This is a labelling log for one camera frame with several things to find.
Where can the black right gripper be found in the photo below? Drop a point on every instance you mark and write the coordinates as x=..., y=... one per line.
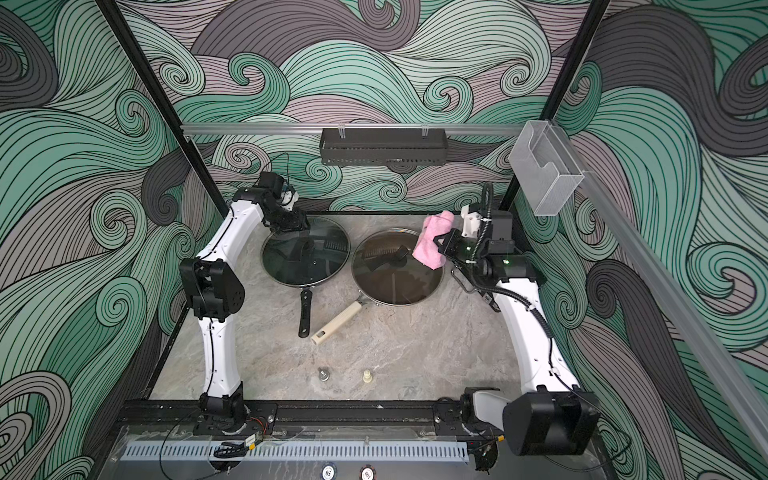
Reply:
x=454, y=237

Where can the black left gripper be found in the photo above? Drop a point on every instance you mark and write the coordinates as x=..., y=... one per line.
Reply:
x=299, y=223

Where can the pink cloth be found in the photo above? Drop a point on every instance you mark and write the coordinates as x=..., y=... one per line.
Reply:
x=426, y=250

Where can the glass frying pan lid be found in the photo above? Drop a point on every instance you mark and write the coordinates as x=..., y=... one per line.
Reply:
x=306, y=252

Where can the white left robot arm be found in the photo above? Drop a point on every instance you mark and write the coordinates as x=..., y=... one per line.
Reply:
x=215, y=294

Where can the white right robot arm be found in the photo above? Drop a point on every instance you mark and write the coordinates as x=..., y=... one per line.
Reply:
x=553, y=416

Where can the black frying pan with lid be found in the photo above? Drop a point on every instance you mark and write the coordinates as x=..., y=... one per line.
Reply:
x=303, y=300

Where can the small metal knob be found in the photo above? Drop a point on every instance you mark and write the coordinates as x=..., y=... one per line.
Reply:
x=323, y=374

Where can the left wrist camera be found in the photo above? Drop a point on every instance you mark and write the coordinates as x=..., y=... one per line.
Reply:
x=288, y=199

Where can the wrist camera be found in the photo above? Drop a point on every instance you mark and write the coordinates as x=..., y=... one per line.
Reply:
x=472, y=221
x=288, y=199

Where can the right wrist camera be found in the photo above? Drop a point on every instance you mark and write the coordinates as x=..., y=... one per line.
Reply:
x=472, y=221

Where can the black wall shelf tray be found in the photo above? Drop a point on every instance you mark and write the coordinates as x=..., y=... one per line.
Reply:
x=379, y=147

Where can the aluminium rail back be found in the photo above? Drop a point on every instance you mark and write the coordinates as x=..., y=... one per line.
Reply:
x=274, y=128

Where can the aluminium rail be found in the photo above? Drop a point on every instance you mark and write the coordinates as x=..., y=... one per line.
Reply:
x=274, y=128
x=727, y=376

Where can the clear plastic wall bin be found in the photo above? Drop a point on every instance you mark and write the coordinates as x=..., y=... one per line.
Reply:
x=544, y=162

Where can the black frame post left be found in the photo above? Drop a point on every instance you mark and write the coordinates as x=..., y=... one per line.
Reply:
x=141, y=65

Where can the black frame post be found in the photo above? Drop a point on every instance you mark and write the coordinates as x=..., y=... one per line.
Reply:
x=141, y=65
x=573, y=61

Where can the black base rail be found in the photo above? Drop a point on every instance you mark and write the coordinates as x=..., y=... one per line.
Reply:
x=283, y=418

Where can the black frame post right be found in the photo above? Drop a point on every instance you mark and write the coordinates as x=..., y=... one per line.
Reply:
x=573, y=61

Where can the white slotted cable duct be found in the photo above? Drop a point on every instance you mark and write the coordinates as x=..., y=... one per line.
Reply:
x=418, y=451

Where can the aluminium rail right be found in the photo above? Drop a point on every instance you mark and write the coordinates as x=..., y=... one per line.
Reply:
x=727, y=376

